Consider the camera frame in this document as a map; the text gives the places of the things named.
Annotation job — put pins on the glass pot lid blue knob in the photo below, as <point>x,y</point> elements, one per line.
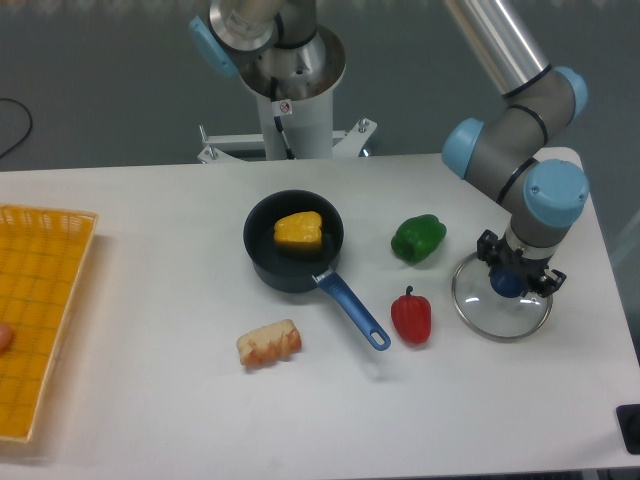
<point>495,305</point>

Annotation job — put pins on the person fingertip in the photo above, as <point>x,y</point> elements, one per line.
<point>6,336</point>

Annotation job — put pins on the black device at table edge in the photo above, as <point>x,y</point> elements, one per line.
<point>629,422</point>

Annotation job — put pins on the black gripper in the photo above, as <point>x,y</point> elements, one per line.
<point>512,269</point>

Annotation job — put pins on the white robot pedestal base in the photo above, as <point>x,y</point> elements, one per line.
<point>293,90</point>

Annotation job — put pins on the dark pot with blue handle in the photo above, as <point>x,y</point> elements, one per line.
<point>297,266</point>

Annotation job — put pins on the yellow plastic basket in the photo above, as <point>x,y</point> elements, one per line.
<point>43,252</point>

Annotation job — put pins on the green bell pepper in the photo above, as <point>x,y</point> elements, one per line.
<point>417,238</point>

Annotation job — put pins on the yellow bell pepper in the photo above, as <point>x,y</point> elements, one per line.
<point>299,233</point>

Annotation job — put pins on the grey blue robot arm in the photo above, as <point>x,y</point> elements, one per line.
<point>498,158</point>

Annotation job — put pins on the toy bread loaf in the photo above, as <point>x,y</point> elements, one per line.
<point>268,344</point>

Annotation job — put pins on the red bell pepper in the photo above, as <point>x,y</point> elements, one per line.
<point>412,317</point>

